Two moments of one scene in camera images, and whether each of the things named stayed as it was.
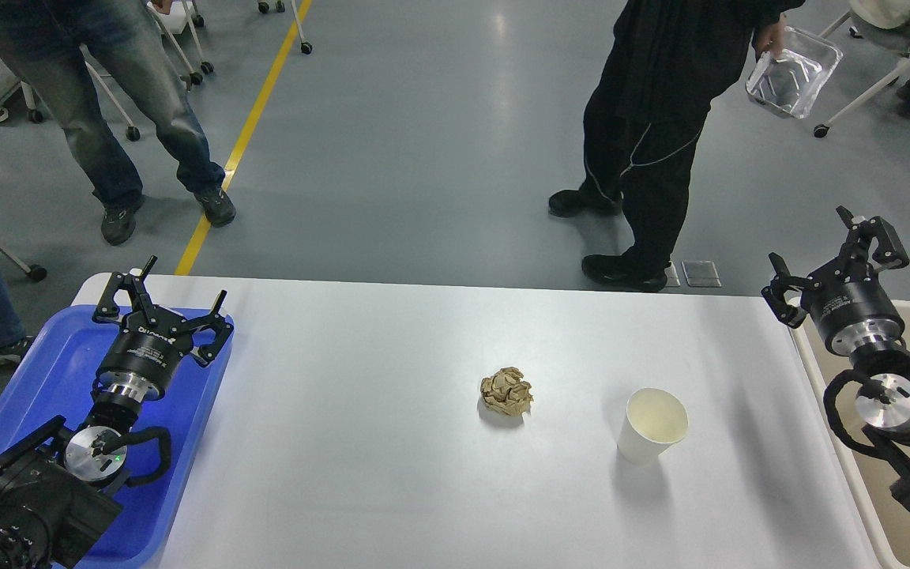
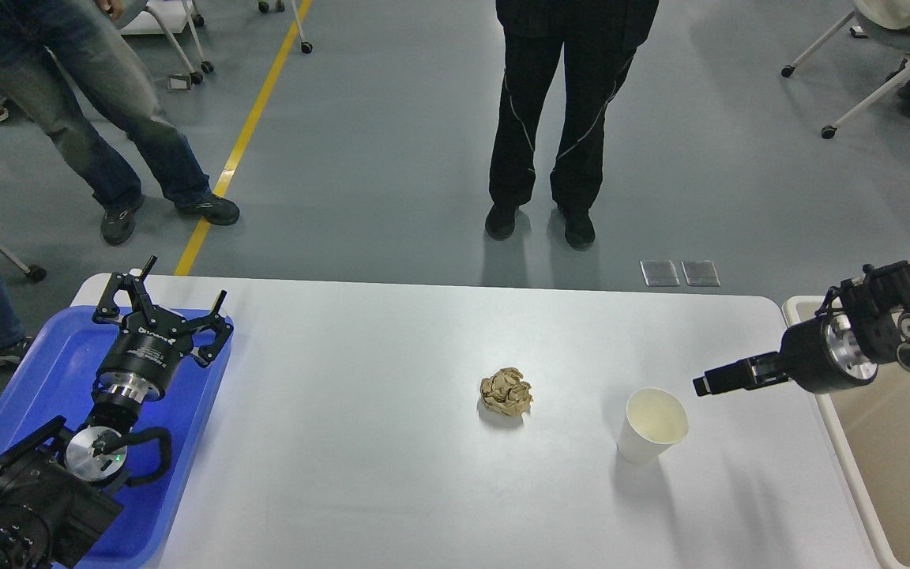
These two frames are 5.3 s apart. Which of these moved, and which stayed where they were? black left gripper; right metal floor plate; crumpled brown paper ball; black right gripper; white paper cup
Moved: black right gripper
Stayed: right metal floor plate; white paper cup; black left gripper; crumpled brown paper ball
